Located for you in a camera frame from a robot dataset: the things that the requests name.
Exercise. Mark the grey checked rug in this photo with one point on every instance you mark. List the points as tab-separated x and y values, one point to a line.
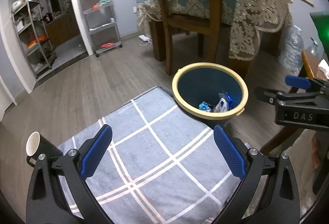
162	166

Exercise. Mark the wooden chair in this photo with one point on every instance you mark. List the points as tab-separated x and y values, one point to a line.
202	26

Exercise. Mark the white blue wet wipes pack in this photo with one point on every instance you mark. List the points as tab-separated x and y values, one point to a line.
225	103

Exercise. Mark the metal shelf rack left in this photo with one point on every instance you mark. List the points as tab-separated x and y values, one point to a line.
32	36

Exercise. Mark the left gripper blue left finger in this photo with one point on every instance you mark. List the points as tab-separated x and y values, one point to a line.
92	151

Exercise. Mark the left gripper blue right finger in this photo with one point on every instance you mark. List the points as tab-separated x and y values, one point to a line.
233	151

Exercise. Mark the clear plastic bag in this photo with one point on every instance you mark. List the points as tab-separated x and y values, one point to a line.
291	46

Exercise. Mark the white power strip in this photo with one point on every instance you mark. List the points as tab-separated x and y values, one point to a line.
144	38

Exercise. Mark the grey rolling shelf cart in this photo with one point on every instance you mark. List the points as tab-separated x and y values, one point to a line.
102	25

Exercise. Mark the black mug white inside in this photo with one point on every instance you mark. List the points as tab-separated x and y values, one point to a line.
37	145

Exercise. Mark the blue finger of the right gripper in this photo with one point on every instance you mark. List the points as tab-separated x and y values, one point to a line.
297	82

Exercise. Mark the teal trash bin yellow rim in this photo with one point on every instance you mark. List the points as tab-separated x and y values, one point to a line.
203	82

